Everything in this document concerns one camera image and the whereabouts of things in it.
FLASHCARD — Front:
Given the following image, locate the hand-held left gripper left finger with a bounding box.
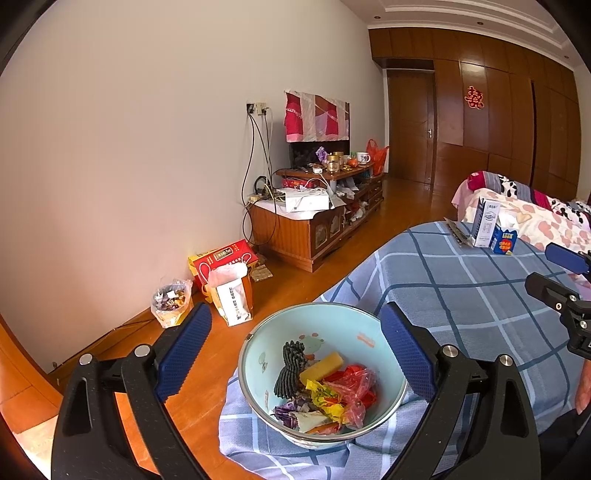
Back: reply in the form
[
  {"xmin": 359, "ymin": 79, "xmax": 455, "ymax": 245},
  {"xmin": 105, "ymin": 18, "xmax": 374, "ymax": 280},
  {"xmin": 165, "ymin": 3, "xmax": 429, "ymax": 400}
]
[{"xmin": 50, "ymin": 302, "xmax": 213, "ymax": 480}]

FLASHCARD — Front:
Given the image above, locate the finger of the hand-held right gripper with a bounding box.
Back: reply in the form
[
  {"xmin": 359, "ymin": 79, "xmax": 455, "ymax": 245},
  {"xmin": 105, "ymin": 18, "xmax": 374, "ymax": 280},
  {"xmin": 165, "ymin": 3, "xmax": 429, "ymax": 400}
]
[
  {"xmin": 545, "ymin": 242, "xmax": 591, "ymax": 277},
  {"xmin": 525, "ymin": 272, "xmax": 591, "ymax": 312}
]

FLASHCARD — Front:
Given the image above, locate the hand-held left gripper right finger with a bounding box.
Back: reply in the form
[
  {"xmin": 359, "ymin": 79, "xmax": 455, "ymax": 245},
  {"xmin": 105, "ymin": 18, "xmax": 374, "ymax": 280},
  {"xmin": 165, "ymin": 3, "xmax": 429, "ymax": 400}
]
[{"xmin": 379, "ymin": 301, "xmax": 541, "ymax": 480}]

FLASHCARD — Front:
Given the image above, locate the red gold plastic wrapper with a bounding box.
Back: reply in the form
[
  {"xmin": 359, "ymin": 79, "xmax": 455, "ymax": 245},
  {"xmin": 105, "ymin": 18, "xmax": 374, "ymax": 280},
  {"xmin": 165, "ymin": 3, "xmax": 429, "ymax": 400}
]
[{"xmin": 342, "ymin": 364, "xmax": 377, "ymax": 402}]

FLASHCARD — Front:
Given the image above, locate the pink clear plastic bag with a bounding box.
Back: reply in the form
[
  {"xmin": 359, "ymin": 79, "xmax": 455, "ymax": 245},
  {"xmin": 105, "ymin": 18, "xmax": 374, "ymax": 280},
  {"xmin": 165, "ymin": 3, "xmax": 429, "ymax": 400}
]
[{"xmin": 323, "ymin": 369, "xmax": 379, "ymax": 428}]

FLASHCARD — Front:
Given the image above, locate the yellow sponge piece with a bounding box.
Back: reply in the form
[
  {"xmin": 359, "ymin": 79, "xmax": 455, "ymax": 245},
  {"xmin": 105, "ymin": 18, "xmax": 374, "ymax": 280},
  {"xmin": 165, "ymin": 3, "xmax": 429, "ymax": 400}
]
[{"xmin": 299, "ymin": 352, "xmax": 345, "ymax": 386}]

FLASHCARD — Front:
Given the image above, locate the yellow plastic wrapper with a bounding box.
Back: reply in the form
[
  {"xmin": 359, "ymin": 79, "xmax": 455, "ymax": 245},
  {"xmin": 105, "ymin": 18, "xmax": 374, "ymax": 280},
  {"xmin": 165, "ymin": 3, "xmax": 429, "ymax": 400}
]
[{"xmin": 305, "ymin": 378, "xmax": 347, "ymax": 416}]

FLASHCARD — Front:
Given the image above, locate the light blue enamel basin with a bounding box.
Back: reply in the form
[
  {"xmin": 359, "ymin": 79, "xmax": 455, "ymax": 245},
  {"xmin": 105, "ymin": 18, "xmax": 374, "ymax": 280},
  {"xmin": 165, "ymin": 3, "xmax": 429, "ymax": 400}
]
[{"xmin": 238, "ymin": 303, "xmax": 409, "ymax": 450}]

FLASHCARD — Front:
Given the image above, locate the black foam net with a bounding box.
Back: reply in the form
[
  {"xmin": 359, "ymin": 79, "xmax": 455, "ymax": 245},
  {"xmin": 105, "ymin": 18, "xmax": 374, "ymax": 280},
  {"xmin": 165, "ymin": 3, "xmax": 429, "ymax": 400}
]
[{"xmin": 273, "ymin": 339, "xmax": 308, "ymax": 398}]

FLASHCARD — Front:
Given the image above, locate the purple wrapper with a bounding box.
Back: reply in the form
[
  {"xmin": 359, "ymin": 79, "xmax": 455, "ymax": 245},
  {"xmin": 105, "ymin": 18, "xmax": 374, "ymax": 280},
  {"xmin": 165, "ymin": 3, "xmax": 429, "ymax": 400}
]
[{"xmin": 273, "ymin": 399, "xmax": 305, "ymax": 430}]

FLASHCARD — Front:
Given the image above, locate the white paper wrapper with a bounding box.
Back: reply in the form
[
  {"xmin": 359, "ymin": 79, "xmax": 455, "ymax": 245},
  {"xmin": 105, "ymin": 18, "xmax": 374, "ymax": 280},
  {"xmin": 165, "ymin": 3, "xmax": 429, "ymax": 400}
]
[{"xmin": 291, "ymin": 411, "xmax": 328, "ymax": 433}]

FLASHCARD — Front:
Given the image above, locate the person's right forearm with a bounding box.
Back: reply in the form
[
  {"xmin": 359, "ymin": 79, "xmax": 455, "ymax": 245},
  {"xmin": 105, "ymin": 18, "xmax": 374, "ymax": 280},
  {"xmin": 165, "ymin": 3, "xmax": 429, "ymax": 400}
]
[{"xmin": 575, "ymin": 367, "xmax": 591, "ymax": 415}]

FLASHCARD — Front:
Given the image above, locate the heart print quilt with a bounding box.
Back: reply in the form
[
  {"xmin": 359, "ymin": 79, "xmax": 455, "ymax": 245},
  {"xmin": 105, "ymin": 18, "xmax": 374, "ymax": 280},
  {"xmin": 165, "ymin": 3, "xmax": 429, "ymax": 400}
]
[{"xmin": 457, "ymin": 187, "xmax": 591, "ymax": 259}]

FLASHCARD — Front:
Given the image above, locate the clear bag of wrappers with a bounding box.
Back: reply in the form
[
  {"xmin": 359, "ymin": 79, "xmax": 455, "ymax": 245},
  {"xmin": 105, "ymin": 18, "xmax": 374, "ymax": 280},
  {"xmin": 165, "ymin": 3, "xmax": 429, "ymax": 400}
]
[{"xmin": 151, "ymin": 278, "xmax": 193, "ymax": 329}]

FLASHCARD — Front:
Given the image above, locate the blue white milk carton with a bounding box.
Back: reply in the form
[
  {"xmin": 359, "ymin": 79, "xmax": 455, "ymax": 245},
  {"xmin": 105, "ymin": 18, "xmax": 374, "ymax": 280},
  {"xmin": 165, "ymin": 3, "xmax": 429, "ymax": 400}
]
[{"xmin": 490, "ymin": 216, "xmax": 520, "ymax": 256}]

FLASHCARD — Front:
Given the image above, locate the blue plaid tablecloth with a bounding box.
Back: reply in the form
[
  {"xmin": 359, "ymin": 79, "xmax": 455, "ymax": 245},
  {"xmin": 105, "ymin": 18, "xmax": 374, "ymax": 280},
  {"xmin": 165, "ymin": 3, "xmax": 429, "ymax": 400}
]
[{"xmin": 218, "ymin": 220, "xmax": 591, "ymax": 480}]

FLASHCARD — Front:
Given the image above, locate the white paper bag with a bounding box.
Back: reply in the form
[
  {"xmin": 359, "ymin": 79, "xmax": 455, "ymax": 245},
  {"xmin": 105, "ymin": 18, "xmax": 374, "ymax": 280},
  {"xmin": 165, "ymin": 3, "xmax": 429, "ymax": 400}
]
[{"xmin": 208, "ymin": 263, "xmax": 254, "ymax": 328}]

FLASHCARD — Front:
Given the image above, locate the tall white milk carton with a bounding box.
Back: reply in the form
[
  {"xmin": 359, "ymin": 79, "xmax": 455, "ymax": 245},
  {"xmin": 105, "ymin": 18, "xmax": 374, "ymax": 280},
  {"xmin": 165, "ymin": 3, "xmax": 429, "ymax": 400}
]
[{"xmin": 470, "ymin": 198, "xmax": 502, "ymax": 248}]

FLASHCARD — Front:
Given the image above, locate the cow print blanket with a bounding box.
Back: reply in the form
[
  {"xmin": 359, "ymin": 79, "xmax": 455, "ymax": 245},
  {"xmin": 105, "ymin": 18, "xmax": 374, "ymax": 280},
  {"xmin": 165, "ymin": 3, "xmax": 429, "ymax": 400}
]
[{"xmin": 466, "ymin": 171, "xmax": 591, "ymax": 217}]

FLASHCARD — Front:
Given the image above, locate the red yellow gift box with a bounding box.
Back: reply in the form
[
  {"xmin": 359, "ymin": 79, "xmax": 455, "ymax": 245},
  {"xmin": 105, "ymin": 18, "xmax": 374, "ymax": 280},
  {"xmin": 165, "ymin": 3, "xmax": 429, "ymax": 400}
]
[{"xmin": 188, "ymin": 239, "xmax": 259, "ymax": 301}]

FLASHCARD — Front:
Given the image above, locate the wooden wardrobe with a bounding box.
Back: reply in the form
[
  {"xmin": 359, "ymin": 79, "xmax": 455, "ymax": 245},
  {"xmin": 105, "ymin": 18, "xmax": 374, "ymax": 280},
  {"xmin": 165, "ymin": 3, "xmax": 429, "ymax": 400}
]
[{"xmin": 369, "ymin": 28, "xmax": 580, "ymax": 204}]

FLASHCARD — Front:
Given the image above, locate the wooden television cabinet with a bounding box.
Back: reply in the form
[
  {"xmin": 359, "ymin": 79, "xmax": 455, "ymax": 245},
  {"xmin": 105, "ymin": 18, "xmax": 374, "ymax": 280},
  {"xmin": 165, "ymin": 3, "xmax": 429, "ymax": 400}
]
[{"xmin": 249, "ymin": 164, "xmax": 386, "ymax": 273}]

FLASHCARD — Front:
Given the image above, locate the white flat box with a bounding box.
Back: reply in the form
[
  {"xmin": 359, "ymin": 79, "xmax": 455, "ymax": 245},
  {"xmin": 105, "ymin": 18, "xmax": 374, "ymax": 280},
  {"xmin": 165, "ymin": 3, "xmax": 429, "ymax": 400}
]
[{"xmin": 285, "ymin": 189, "xmax": 330, "ymax": 213}]

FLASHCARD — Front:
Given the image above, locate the orange plastic bag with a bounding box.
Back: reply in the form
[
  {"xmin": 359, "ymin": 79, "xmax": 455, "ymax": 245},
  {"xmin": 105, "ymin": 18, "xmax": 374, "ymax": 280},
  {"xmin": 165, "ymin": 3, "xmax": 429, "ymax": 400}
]
[{"xmin": 367, "ymin": 139, "xmax": 390, "ymax": 176}]

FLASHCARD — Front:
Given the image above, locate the wooden door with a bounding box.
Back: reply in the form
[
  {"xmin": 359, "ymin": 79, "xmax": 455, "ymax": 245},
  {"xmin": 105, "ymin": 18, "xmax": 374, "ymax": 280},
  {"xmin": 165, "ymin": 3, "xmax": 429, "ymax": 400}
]
[{"xmin": 387, "ymin": 69, "xmax": 436, "ymax": 185}]

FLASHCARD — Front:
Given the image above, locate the black television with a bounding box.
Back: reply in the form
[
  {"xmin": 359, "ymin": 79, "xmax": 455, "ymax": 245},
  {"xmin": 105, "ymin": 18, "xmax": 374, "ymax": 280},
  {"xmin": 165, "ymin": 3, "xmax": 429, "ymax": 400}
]
[{"xmin": 288, "ymin": 138, "xmax": 349, "ymax": 169}]

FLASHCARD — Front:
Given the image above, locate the red pink cloth cover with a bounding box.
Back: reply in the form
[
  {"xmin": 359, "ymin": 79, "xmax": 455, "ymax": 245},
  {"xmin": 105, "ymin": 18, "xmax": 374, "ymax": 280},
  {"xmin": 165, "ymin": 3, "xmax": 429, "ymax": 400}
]
[{"xmin": 284, "ymin": 90, "xmax": 350, "ymax": 143}]

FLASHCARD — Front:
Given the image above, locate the black power cable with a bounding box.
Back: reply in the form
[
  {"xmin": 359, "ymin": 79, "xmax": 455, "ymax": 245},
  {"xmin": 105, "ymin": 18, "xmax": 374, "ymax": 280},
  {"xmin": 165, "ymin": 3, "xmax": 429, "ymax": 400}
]
[{"xmin": 242, "ymin": 113, "xmax": 278, "ymax": 245}]

